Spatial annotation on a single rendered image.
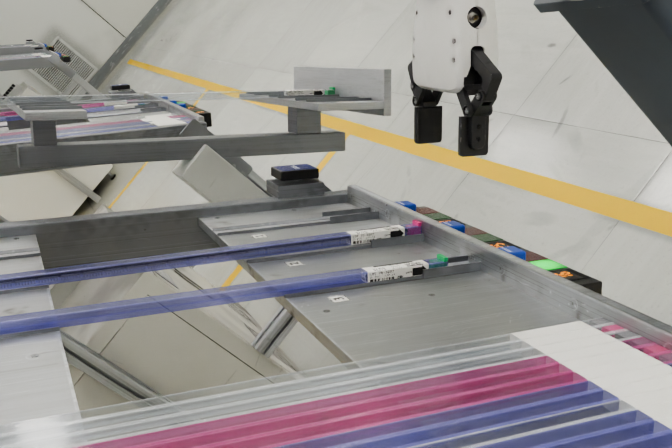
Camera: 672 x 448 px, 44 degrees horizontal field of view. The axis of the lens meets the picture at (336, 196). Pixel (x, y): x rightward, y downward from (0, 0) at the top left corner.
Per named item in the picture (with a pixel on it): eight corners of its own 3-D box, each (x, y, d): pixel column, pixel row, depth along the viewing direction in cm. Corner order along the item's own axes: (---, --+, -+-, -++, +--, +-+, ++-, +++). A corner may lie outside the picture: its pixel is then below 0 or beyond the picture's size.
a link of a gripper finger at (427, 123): (443, 81, 90) (442, 142, 92) (429, 79, 93) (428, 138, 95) (417, 82, 89) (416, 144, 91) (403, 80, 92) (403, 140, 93)
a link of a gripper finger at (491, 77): (504, 44, 77) (500, 104, 79) (461, 37, 84) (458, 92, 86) (493, 44, 77) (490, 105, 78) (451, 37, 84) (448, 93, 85)
